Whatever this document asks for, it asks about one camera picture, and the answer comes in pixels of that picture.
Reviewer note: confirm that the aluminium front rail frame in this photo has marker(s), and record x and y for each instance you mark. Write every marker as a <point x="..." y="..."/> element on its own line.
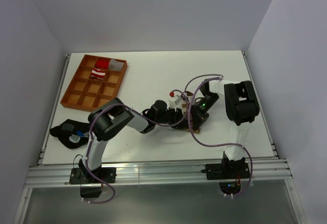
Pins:
<point x="152" y="173"/>

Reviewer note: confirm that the brown beige striped sock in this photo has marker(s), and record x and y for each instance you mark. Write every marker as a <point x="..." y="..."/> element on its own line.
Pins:
<point x="184" y="106"/>

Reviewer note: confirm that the rolled grey sock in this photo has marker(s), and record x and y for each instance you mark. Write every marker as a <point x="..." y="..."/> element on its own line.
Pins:
<point x="115" y="65"/>

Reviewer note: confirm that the red white striped sock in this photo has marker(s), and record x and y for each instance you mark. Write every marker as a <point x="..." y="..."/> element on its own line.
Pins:
<point x="98" y="74"/>

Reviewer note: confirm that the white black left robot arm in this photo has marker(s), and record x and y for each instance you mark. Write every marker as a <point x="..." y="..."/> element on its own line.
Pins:
<point x="108" y="120"/>

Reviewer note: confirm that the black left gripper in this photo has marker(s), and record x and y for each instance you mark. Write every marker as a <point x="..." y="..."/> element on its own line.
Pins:
<point x="177" y="115"/>

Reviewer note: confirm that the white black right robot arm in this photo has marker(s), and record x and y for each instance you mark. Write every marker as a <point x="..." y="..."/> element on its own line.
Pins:
<point x="241" y="106"/>

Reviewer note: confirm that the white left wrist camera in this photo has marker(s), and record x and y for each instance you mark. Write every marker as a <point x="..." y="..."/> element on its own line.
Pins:
<point x="177" y="99"/>

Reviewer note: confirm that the brown wooden compartment tray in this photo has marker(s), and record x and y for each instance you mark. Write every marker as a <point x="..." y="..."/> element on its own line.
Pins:
<point x="86" y="93"/>

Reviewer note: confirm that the rolled red sock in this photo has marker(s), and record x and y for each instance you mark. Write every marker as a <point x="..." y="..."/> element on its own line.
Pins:
<point x="102" y="64"/>

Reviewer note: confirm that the black patterned sock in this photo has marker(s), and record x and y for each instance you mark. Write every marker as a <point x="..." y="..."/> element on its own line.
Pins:
<point x="71" y="133"/>

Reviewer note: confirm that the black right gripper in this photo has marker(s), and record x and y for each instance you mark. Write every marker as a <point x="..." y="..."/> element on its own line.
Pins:
<point x="198" y="117"/>

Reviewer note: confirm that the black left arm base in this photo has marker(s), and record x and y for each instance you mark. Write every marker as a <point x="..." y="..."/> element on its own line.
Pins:
<point x="89" y="186"/>

